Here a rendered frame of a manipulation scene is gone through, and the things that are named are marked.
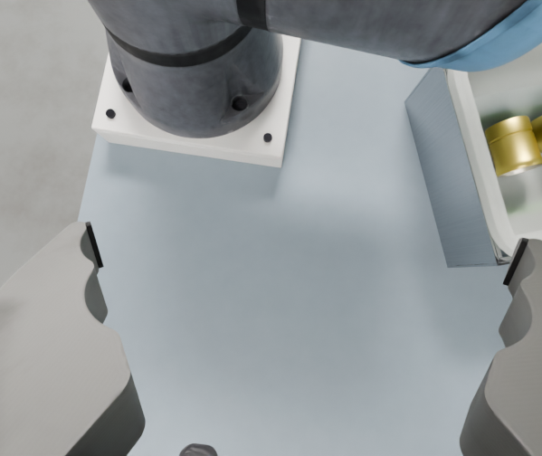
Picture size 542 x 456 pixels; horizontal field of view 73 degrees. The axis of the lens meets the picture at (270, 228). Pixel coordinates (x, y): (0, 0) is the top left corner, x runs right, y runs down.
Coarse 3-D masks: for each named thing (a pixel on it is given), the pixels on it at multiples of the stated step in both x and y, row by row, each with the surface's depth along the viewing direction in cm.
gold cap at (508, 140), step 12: (504, 120) 31; (516, 120) 31; (528, 120) 31; (492, 132) 32; (504, 132) 31; (516, 132) 31; (528, 132) 31; (492, 144) 32; (504, 144) 31; (516, 144) 31; (528, 144) 30; (492, 156) 33; (504, 156) 31; (516, 156) 31; (528, 156) 30; (540, 156) 31; (504, 168) 31; (516, 168) 31; (528, 168) 33
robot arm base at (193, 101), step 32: (256, 32) 26; (128, 64) 26; (160, 64) 25; (192, 64) 25; (224, 64) 26; (256, 64) 28; (128, 96) 31; (160, 96) 28; (192, 96) 27; (224, 96) 28; (256, 96) 31; (160, 128) 33; (192, 128) 31; (224, 128) 32
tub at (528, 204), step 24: (456, 72) 27; (480, 72) 31; (504, 72) 32; (528, 72) 32; (456, 96) 27; (480, 96) 35; (504, 96) 35; (528, 96) 35; (480, 120) 34; (480, 144) 27; (480, 168) 26; (480, 192) 27; (504, 192) 33; (528, 192) 33; (504, 216) 26; (528, 216) 33; (504, 240) 26
